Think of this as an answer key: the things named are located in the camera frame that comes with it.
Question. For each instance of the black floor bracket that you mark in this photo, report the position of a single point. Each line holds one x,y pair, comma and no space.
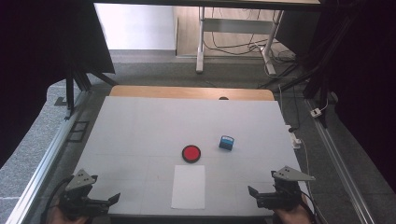
77,131

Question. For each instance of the wooden table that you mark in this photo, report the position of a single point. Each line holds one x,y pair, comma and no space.
174,91

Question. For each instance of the person's left hand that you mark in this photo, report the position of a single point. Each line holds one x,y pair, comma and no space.
65,219

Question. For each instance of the black tripod stand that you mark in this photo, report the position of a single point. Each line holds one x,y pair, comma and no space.
314,74
76,82

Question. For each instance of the black curtain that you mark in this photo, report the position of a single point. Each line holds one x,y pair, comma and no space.
367,77
40,56

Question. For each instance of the person's right hand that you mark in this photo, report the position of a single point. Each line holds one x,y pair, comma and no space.
291,216

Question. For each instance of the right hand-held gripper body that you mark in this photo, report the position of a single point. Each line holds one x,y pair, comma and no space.
285,194

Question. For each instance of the white paper sheet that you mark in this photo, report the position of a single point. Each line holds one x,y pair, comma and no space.
188,186

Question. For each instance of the small white adapter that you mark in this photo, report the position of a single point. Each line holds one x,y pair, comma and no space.
316,112

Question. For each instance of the red round ink pad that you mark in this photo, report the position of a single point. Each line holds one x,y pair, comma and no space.
191,153

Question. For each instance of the white metal desk frame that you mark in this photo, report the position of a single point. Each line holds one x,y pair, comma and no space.
233,26

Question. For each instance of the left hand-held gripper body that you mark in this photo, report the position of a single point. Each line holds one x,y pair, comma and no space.
79,199

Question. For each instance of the aluminium rail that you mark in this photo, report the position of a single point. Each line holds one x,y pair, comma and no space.
46,158
337,161

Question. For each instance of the blue stamp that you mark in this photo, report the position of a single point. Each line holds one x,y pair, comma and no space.
226,143

